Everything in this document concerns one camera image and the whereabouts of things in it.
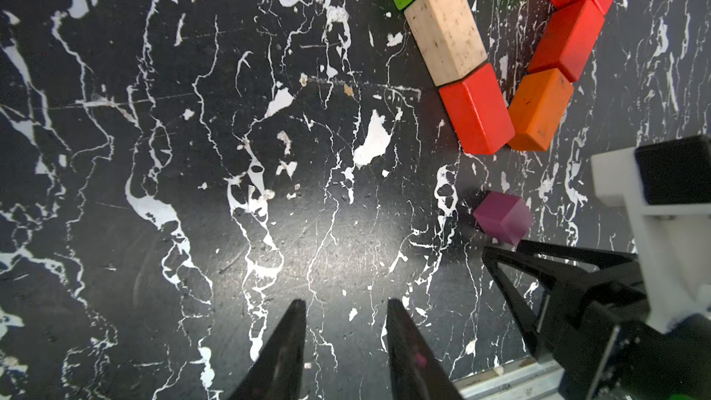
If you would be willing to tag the orange block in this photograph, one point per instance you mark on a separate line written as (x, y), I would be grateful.
(538, 106)

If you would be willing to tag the purple cube block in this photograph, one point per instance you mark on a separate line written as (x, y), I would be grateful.
(504, 217)

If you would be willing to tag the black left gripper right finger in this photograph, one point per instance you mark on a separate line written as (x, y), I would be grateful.
(414, 371)

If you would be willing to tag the natural wood block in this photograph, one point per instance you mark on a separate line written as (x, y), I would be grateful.
(447, 37)

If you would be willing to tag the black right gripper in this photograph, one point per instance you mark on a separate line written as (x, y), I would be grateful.
(604, 343)

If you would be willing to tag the aluminium cage frame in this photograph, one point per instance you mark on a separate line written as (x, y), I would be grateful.
(520, 379)

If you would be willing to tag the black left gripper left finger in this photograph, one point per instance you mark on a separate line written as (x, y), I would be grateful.
(277, 374)

